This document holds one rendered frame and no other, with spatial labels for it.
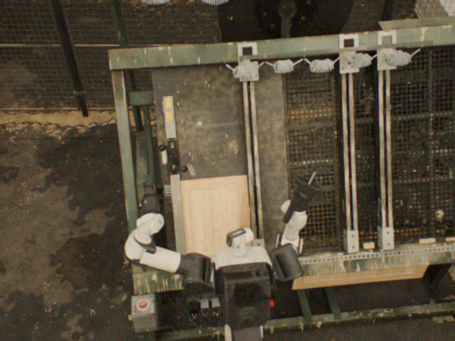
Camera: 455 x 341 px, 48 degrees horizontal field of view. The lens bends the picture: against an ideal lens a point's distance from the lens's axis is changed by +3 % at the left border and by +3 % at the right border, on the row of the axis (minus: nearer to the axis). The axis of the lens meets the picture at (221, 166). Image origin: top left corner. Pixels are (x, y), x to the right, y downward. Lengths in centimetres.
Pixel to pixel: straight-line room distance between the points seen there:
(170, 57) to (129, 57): 20
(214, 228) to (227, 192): 22
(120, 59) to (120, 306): 190
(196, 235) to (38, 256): 173
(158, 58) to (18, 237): 227
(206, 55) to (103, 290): 203
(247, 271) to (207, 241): 64
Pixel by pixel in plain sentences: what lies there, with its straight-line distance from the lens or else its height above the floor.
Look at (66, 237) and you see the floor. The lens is 428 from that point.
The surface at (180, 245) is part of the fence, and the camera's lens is 281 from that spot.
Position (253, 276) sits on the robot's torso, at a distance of 222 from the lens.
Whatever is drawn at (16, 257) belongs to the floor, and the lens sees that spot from 428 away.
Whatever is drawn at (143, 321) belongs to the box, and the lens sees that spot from 276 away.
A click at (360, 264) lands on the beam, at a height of 85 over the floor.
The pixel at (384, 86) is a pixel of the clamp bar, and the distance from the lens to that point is 291.
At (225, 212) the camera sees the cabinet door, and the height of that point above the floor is 112.
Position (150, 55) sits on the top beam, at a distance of 263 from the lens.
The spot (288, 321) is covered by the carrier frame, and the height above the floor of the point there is 18.
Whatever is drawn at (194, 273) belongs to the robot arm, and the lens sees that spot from 230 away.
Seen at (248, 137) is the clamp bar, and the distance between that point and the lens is 269.
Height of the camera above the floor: 329
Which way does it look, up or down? 45 degrees down
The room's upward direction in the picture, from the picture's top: straight up
